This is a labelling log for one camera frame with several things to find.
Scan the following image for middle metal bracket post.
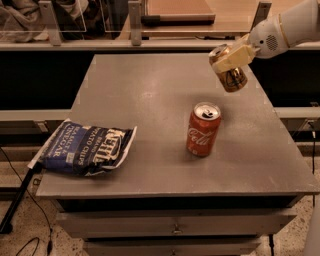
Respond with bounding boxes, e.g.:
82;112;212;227
128;0;142;46

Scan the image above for black metal leg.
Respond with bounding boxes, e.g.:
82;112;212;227
0;165;42;235

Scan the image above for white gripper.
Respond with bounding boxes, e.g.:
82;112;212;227
211;15;289;74

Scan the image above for lower grey drawer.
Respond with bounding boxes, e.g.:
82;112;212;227
84;238;260;256

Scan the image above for black floor cable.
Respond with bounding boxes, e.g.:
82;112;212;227
0;146;54;256

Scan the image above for left metal bracket post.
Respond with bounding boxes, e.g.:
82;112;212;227
39;0;62;46

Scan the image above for orange soda can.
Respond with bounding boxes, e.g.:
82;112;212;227
209;44;247;93

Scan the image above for grey cloth behind glass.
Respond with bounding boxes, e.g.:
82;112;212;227
0;0;45;42

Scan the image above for metal bracket post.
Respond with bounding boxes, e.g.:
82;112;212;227
39;0;62;46
250;0;272;30
128;0;142;46

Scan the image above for grey drawer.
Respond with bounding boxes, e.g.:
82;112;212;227
57;209;296;238
84;238;260;256

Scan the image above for right metal bracket post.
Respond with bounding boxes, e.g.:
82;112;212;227
250;0;272;30

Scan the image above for blue potato chips bag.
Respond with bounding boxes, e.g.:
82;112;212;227
28;119;137;176

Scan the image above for upper grey drawer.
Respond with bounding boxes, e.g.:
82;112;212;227
57;209;296;238

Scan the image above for red Coca-Cola can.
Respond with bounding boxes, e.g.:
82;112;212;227
186;102;221;157

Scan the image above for black cable at right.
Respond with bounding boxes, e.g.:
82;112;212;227
310;123;317;208

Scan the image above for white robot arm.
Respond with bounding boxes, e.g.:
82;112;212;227
211;0;320;74

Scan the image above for wooden board on shelf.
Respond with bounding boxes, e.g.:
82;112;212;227
141;0;215;26

